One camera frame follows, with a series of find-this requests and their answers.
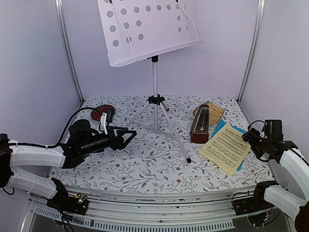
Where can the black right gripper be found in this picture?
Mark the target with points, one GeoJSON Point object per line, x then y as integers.
{"type": "Point", "coordinates": [251, 137]}

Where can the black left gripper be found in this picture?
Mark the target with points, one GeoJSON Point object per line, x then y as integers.
{"type": "Point", "coordinates": [120, 144]}

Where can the yellow sheet music page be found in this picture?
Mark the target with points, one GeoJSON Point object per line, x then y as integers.
{"type": "Point", "coordinates": [207, 150]}

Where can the white blue sheet music booklet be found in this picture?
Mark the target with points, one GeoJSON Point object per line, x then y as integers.
{"type": "Point", "coordinates": [220, 128]}

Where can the dark red wooden metronome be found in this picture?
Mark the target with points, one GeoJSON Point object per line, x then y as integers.
{"type": "Point", "coordinates": [199, 132]}

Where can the white tripod music stand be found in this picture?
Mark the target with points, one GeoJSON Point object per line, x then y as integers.
{"type": "Point", "coordinates": [135, 30]}

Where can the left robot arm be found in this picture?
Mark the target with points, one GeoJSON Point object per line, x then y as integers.
{"type": "Point", "coordinates": [83, 141]}

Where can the red floral round tin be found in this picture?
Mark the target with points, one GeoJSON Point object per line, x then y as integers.
{"type": "Point", "coordinates": [99, 110]}

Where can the woven bamboo tray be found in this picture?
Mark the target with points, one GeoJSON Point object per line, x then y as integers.
{"type": "Point", "coordinates": [215, 113]}

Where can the floral table cloth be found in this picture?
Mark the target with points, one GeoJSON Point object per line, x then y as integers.
{"type": "Point", "coordinates": [165, 162]}

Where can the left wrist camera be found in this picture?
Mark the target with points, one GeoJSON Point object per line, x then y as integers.
{"type": "Point", "coordinates": [109, 116]}

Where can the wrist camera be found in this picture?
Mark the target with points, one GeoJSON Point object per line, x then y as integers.
{"type": "Point", "coordinates": [273, 129]}
{"type": "Point", "coordinates": [109, 116]}

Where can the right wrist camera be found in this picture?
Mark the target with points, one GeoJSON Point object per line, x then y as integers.
{"type": "Point", "coordinates": [273, 129]}

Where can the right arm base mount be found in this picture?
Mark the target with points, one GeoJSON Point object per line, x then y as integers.
{"type": "Point", "coordinates": [257, 211]}

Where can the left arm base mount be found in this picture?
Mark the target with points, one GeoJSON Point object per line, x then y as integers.
{"type": "Point", "coordinates": [77, 204]}

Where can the aluminium front rail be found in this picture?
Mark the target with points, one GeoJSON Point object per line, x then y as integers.
{"type": "Point", "coordinates": [110, 211]}

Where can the right aluminium frame post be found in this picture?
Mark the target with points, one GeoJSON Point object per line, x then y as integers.
{"type": "Point", "coordinates": [254, 43]}

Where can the aluminium frame post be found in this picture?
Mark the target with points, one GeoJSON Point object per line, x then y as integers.
{"type": "Point", "coordinates": [67, 48]}
{"type": "Point", "coordinates": [254, 43]}

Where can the left aluminium frame post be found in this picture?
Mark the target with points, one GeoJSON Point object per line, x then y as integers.
{"type": "Point", "coordinates": [67, 48]}

